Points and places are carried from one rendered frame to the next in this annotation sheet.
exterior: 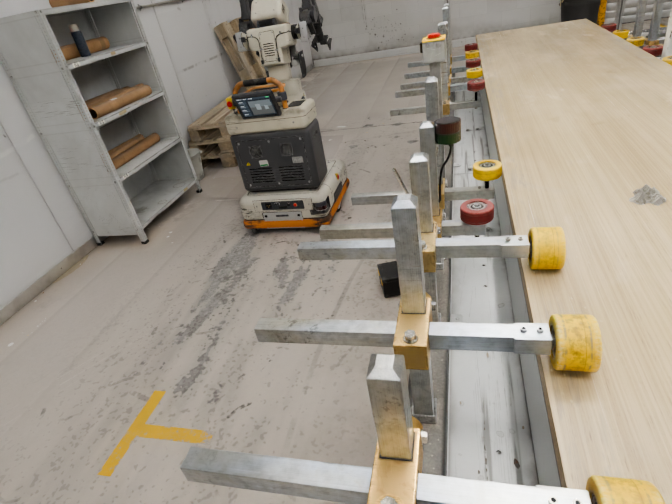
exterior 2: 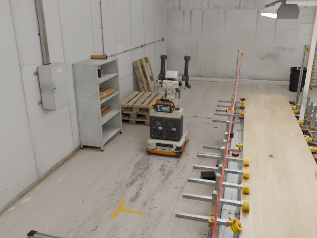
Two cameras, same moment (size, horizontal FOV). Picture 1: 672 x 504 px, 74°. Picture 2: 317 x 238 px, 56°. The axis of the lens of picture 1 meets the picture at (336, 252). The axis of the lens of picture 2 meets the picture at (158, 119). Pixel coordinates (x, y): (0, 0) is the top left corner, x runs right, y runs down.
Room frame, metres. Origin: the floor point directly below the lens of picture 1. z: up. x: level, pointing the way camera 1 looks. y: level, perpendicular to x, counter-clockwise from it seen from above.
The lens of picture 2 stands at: (-1.93, 0.62, 2.34)
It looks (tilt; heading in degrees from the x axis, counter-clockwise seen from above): 20 degrees down; 357
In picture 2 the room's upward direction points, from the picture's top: straight up
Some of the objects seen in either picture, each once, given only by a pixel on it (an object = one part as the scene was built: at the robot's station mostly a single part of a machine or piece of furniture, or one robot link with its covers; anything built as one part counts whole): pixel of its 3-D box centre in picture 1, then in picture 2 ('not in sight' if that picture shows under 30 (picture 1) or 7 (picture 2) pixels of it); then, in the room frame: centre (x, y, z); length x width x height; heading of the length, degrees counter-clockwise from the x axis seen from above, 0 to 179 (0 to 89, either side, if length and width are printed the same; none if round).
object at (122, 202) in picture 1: (114, 124); (99, 102); (3.47, 1.43, 0.78); 0.90 x 0.45 x 1.55; 161
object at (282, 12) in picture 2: not in sight; (272, 11); (0.93, -0.59, 2.34); 2.40 x 0.12 x 0.08; 161
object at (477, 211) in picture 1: (476, 224); (235, 157); (0.95, -0.36, 0.85); 0.08 x 0.08 x 0.11
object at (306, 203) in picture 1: (282, 204); (164, 145); (2.68, 0.28, 0.23); 0.41 x 0.02 x 0.08; 70
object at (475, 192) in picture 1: (420, 196); (221, 148); (1.24, -0.29, 0.82); 0.43 x 0.03 x 0.04; 71
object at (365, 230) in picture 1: (399, 230); (216, 155); (1.02, -0.18, 0.84); 0.43 x 0.03 x 0.04; 71
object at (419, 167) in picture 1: (426, 259); (223, 161); (0.79, -0.19, 0.89); 0.04 x 0.04 x 0.48; 71
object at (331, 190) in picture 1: (297, 192); (168, 140); (3.00, 0.19, 0.16); 0.67 x 0.64 x 0.25; 160
